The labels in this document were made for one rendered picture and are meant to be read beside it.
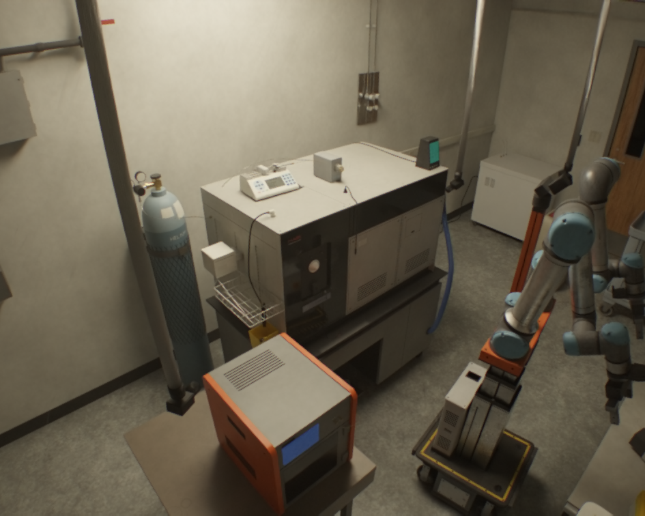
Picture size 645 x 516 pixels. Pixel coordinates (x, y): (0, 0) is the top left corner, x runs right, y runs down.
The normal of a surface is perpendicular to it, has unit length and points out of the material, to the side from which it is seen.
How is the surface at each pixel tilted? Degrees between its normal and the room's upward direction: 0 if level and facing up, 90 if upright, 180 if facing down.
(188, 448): 0
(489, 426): 90
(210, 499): 0
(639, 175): 90
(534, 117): 90
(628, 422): 0
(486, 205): 90
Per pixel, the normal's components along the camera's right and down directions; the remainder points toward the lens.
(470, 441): -0.63, 0.40
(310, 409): 0.00, -0.85
